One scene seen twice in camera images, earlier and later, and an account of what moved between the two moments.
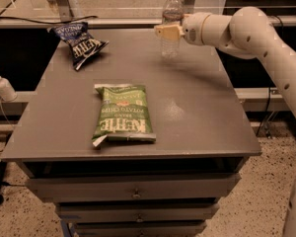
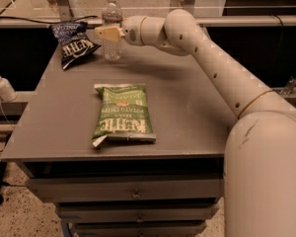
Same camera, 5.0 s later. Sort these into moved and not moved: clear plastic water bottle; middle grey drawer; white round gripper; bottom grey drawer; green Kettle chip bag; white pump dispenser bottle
Moved: clear plastic water bottle; white round gripper
Not moved: white pump dispenser bottle; green Kettle chip bag; bottom grey drawer; middle grey drawer
